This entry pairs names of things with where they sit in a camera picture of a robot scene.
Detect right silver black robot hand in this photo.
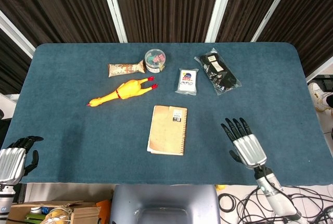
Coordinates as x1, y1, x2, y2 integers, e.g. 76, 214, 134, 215
221, 117, 268, 170

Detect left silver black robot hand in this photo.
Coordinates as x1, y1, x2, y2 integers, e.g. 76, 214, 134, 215
0, 135, 44, 185

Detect brown-cover spiral notebook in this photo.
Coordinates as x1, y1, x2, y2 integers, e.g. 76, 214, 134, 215
146, 105, 188, 156

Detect grey robot base body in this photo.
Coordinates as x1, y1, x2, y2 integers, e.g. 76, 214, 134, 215
109, 183, 222, 224

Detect open cardboard box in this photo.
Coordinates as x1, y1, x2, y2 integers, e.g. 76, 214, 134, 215
1, 200, 101, 224

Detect black socks in plastic bag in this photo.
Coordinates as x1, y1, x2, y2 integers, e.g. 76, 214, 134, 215
194, 47, 242, 96

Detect white sneaker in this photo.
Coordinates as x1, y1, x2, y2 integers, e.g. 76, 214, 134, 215
308, 82, 333, 117

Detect white packaged card pack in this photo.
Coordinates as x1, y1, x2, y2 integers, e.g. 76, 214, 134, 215
175, 68, 199, 96

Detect blue felt table mat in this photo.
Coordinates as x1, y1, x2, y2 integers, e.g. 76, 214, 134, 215
1, 42, 333, 186

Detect orange plastic bag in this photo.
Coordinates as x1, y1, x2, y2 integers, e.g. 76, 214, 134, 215
95, 199, 112, 224

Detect clear round jar of clips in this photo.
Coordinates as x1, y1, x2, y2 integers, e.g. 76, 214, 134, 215
144, 48, 167, 74

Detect yellow rubber chicken toy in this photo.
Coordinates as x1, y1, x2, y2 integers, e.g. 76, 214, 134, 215
86, 76, 159, 108

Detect brown patterned snack bar wrapper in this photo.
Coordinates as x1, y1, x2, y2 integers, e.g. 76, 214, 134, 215
108, 60, 147, 78

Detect black floor cables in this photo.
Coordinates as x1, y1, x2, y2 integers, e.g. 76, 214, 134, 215
217, 184, 333, 224

